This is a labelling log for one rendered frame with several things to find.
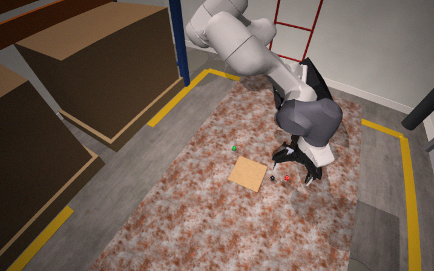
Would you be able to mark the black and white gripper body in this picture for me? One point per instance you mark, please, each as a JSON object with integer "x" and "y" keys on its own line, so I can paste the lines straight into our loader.
{"x": 301, "y": 155}

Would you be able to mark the tan square mat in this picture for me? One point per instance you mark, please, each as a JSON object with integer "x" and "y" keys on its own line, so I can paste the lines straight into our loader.
{"x": 248, "y": 173}

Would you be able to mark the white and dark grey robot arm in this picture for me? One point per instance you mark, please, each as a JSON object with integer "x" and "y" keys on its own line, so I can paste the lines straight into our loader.
{"x": 316, "y": 120}

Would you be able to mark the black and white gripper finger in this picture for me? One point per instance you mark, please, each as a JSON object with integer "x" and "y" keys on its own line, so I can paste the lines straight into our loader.
{"x": 282, "y": 156}
{"x": 313, "y": 172}

